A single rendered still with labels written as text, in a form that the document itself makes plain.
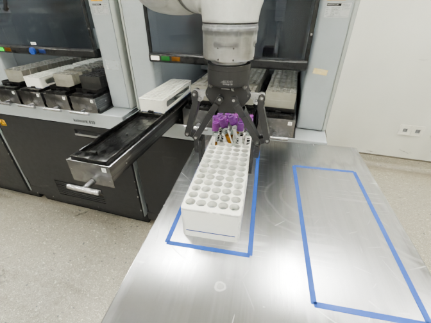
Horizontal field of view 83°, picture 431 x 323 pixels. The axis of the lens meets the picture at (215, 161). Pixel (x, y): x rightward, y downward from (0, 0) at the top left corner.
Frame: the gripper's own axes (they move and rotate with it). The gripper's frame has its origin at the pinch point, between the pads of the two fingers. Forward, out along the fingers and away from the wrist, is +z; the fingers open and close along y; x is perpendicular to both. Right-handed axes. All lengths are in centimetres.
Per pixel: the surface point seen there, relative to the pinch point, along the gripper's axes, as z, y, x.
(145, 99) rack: 1, -36, 37
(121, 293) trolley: 5.3, -10.2, -28.9
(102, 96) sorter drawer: 8, -66, 55
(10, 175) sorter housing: 66, -150, 57
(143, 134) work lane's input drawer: 7.0, -29.8, 20.4
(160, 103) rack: 2.1, -29.8, 36.3
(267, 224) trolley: 5.3, 9.7, -12.2
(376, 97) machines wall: 31, 90, 155
